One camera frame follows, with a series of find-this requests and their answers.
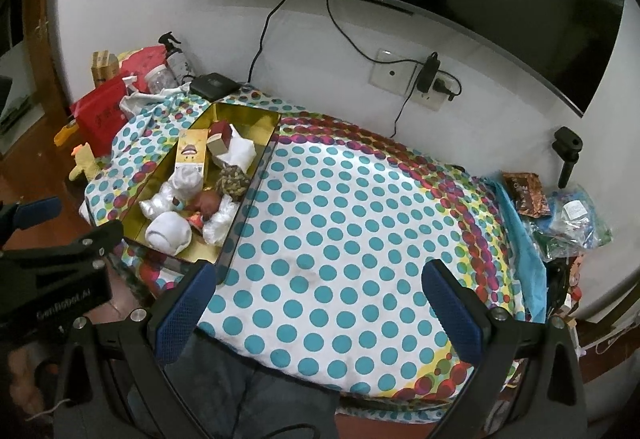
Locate black clamp mount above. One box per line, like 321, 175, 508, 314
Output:
552, 126, 585, 187

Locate yellow plastic toy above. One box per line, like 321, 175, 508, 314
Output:
54, 118, 80, 144

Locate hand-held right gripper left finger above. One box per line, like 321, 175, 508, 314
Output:
55, 260, 217, 439

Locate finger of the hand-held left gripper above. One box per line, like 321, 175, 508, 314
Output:
0, 196, 62, 247
0, 220, 124, 280

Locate gold tin box maroon outside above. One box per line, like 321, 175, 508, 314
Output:
120, 101, 281, 281

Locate yellow plush toy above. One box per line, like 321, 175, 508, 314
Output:
67, 144, 103, 182

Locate black set-top box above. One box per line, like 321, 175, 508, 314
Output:
189, 73, 240, 100

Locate yellow cartoon face box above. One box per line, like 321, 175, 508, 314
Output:
174, 129, 209, 180

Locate clear plastic bag bundle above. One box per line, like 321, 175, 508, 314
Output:
202, 196, 238, 245
137, 166, 203, 220

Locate braided rope ball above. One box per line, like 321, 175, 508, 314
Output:
217, 165, 251, 194

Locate spray bottle with black trigger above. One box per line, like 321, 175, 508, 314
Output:
159, 31, 193, 87

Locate wooden door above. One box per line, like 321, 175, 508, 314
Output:
20, 0, 68, 160

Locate black plug with short cable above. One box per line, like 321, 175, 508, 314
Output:
434, 76, 463, 102

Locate clear plastic jar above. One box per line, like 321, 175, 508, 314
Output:
146, 65, 177, 94

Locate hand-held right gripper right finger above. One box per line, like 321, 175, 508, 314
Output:
421, 259, 588, 439

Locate long black cable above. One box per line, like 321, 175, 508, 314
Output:
247, 0, 297, 84

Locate tan cardboard box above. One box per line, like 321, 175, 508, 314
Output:
90, 50, 121, 86

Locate black looping cable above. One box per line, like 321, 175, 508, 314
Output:
327, 0, 433, 67

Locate polka dot tablecloth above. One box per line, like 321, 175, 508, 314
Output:
82, 81, 531, 415

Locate brown snack bag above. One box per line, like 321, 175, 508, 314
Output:
501, 172, 551, 218

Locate person's grey trousers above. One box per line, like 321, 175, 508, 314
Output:
125, 334, 341, 439

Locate brown toy figurine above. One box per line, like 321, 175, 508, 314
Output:
187, 191, 223, 227

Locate thin black adapter cable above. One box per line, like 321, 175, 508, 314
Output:
394, 91, 426, 136

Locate white wall socket plate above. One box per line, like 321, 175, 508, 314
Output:
369, 49, 458, 112

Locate white sock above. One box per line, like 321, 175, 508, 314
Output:
145, 211, 193, 254
225, 129, 257, 170

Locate black power adapter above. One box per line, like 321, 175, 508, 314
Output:
417, 51, 441, 94

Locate blue towel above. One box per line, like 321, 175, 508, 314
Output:
492, 176, 548, 322

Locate clear plastic bags with contents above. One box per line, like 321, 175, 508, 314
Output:
532, 184, 613, 262

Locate red box with cream end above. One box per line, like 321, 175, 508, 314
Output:
206, 121, 236, 167

